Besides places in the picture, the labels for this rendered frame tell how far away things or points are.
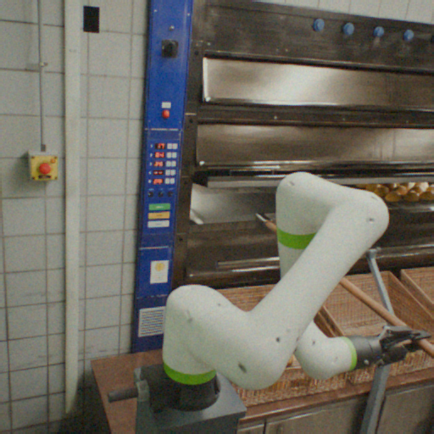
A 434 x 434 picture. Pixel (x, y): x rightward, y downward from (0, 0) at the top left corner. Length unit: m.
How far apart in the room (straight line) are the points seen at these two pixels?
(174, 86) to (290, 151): 0.63
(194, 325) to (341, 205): 0.42
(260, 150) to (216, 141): 0.21
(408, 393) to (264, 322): 1.68
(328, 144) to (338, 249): 1.36
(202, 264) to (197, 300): 1.24
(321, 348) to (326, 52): 1.37
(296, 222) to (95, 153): 0.99
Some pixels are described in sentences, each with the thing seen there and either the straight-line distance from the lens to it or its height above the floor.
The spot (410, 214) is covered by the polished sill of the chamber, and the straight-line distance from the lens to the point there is 2.89.
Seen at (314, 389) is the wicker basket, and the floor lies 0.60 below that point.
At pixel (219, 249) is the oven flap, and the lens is 2.32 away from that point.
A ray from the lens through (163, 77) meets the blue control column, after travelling 1.98.
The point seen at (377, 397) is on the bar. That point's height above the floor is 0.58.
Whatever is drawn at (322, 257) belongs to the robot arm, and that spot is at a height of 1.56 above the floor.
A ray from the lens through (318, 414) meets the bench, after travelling 2.34.
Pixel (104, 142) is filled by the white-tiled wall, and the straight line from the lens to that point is 1.99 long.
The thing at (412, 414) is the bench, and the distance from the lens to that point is 2.75.
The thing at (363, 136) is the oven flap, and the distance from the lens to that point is 2.54.
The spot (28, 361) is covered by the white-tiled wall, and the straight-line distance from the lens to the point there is 2.35.
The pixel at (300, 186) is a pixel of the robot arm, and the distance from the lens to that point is 1.23.
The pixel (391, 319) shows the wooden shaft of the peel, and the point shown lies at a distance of 1.71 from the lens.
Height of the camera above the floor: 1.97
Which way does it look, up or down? 20 degrees down
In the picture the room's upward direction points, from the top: 6 degrees clockwise
